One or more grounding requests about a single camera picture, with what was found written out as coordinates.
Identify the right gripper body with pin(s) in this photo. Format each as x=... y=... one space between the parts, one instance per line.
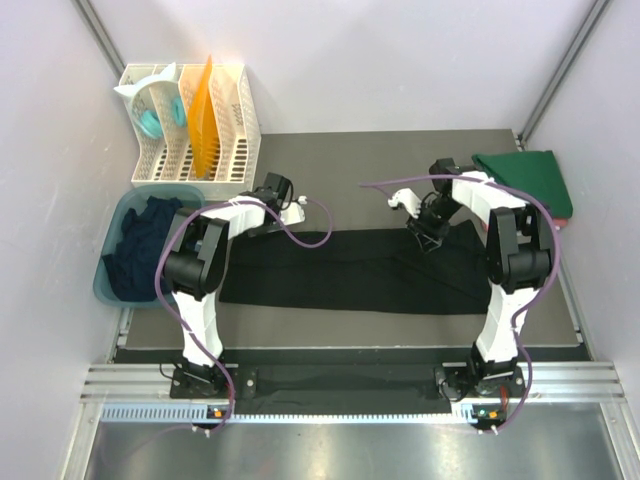
x=433 y=220

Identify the black t shirt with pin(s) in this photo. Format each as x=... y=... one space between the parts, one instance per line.
x=381 y=270

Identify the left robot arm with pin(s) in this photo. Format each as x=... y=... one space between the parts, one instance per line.
x=195 y=268

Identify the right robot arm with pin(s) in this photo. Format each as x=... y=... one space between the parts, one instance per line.
x=519 y=250

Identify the orange plastic folder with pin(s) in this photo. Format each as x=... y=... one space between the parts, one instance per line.
x=202 y=126

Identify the white file organizer rack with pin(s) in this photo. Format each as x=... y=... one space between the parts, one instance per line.
x=169 y=160

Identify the folded green t shirt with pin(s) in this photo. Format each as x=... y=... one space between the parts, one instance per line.
x=536 y=173

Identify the folded pink t shirt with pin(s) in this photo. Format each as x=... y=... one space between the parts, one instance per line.
x=560 y=223

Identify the teal cat ear headphones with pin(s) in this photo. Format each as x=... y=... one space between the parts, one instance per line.
x=148 y=120

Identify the teal plastic bin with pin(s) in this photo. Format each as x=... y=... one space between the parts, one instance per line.
x=136 y=198

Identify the navy blue t shirt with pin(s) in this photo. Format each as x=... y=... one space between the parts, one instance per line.
x=131 y=267

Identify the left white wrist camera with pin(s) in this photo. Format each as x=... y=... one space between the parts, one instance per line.
x=293 y=213

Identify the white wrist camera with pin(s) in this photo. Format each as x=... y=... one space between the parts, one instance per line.
x=405 y=199
x=293 y=213

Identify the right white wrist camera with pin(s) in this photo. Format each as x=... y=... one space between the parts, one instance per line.
x=405 y=199

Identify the left corner aluminium post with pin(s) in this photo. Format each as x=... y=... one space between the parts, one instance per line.
x=96 y=27

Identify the corner aluminium post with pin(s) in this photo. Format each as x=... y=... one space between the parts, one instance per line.
x=96 y=27
x=578 y=42

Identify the aluminium frame rail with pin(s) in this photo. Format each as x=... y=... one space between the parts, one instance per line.
x=553 y=382

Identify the white cable duct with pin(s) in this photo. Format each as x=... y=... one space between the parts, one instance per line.
x=209 y=414

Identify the right corner aluminium post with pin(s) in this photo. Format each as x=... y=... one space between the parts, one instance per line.
x=578 y=42

